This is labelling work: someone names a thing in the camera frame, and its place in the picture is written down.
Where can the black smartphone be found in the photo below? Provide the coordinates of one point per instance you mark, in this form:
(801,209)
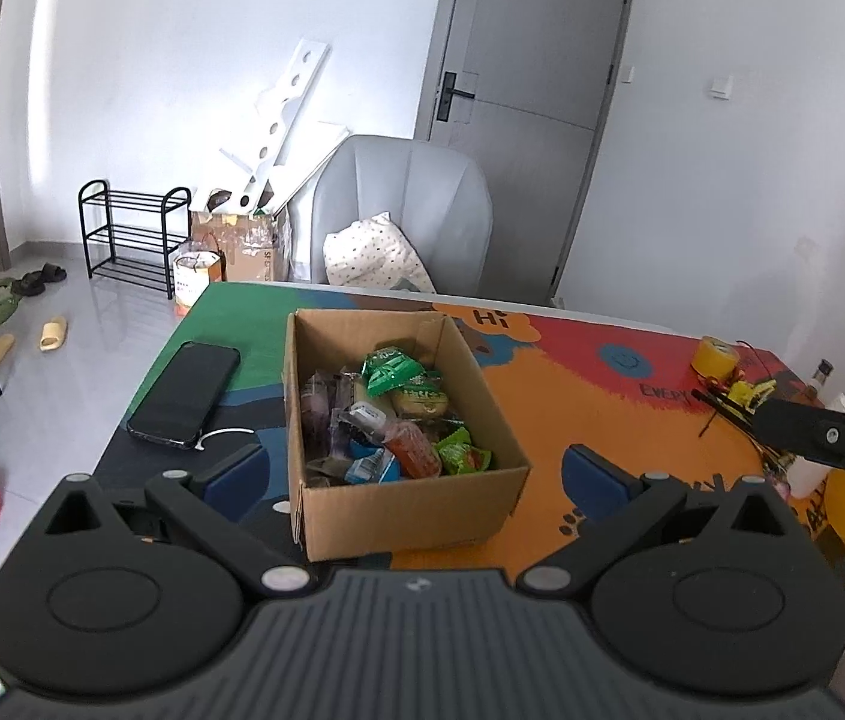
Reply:
(182,394)

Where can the black shoe rack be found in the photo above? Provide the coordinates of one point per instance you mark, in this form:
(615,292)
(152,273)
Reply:
(133,240)

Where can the blue snack packet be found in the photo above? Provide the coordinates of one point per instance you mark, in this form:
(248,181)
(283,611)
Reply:
(371,469)

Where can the cardboard box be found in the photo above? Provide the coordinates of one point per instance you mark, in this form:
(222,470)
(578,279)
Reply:
(407,517)

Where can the bundle of black rods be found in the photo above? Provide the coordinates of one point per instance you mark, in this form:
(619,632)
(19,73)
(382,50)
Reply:
(722,409)

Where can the white light switch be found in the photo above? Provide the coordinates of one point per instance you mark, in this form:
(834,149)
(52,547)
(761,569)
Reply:
(722,86)

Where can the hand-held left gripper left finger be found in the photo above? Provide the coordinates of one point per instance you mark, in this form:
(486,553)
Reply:
(236,478)

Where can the dotted white pillow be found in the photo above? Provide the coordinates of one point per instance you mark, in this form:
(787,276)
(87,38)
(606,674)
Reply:
(373,255)

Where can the clear sandwich cake packet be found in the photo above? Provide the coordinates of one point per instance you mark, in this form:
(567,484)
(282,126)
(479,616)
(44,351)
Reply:
(418,401)

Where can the white board with holes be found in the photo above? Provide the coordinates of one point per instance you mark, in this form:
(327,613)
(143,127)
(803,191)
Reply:
(287,105)

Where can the white paint bucket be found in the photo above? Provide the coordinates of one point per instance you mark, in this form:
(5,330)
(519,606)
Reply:
(193,281)

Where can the grey door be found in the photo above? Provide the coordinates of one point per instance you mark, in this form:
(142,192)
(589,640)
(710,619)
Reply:
(527,165)

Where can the lime green snack packet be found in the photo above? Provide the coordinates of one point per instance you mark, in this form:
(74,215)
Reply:
(461,454)

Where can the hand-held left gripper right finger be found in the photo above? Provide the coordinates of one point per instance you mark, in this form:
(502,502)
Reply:
(598,484)

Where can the red snack packet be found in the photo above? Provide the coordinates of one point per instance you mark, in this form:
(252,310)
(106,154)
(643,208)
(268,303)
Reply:
(413,450)

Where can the grey armchair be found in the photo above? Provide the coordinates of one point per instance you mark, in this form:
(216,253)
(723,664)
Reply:
(407,187)

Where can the long purple snack packet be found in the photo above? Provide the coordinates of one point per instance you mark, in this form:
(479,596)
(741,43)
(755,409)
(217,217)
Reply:
(317,412)

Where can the taped cardboard carton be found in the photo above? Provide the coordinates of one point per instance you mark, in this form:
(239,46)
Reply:
(242,247)

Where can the white flat panel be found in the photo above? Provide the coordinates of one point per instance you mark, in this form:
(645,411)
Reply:
(313,157)

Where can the yellow slipper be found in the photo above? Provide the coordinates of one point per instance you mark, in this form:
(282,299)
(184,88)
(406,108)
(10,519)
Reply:
(2,349)
(53,334)

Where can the dark green snack packet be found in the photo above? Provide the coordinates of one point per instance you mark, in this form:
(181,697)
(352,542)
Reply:
(392,369)

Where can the colourful printed table mat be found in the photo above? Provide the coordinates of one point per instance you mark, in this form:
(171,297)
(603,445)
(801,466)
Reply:
(542,405)

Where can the yellow clip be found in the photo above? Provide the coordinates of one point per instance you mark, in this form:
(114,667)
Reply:
(748,392)

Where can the yellow tape roll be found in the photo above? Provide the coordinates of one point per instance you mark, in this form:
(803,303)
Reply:
(714,356)

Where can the amber glass bottle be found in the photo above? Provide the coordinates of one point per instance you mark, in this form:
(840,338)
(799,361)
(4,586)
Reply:
(819,379)

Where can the white paper towel roll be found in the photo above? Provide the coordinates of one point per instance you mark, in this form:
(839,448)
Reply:
(804,476)

